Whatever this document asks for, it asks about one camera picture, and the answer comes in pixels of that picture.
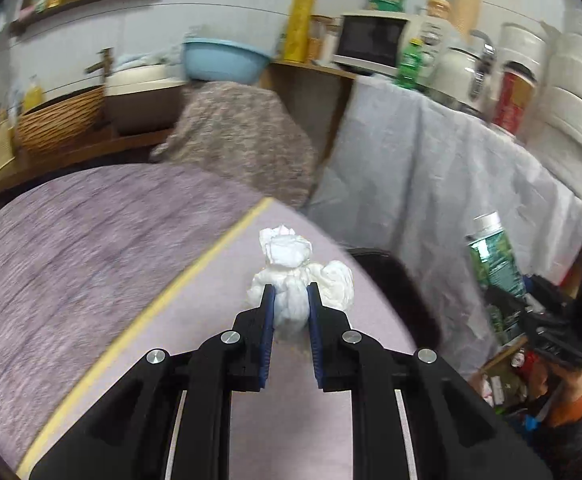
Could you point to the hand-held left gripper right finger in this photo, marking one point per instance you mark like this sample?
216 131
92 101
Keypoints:
315 320

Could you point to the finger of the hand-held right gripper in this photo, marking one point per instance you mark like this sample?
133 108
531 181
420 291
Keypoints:
508 305

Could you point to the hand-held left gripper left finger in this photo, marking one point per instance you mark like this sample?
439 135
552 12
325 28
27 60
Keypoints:
268 320

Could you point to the white tissue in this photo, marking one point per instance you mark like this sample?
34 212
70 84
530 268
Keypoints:
291 260

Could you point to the brown cardboard box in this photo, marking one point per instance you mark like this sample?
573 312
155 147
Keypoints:
501 380

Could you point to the person's right forearm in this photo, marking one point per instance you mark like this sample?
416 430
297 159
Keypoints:
578 402

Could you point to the person's right hand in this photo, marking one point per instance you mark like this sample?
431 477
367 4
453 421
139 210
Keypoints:
546 385

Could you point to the white cover cloth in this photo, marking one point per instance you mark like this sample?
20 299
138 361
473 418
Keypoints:
421 160

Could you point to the floral patterned cloth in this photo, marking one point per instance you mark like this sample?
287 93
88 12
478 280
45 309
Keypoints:
236 130

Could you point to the red canister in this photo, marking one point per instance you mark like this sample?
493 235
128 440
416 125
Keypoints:
513 95

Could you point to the stack of white containers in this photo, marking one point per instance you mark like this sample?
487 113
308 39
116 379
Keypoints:
576 100

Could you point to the wooden cabinet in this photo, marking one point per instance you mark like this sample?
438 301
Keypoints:
331 100

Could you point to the dark wooden counter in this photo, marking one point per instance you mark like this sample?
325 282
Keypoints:
71 165

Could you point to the brown and white rice cooker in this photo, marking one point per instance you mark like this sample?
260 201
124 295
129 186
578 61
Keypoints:
136 105

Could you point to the green plastic bottle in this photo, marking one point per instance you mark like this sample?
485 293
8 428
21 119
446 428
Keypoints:
413 62

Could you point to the blue plastic basin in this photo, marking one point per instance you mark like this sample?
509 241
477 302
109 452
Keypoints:
221 62

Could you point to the glass jar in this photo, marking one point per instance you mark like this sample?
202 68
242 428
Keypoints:
323 40

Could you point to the white microwave oven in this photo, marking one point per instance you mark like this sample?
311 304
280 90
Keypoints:
371 40

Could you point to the wicker basket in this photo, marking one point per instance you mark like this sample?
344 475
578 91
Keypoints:
56 120

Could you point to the light blue towel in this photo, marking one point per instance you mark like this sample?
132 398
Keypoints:
131 60

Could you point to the yellow wrap roll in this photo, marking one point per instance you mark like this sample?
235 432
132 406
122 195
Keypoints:
298 25

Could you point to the brass faucet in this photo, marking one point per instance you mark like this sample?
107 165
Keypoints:
105 62

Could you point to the yellow dish soap bottle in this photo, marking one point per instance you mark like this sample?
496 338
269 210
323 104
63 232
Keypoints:
33 95

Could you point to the dark wooden wall shelf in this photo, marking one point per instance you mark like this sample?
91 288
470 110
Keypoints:
96 0

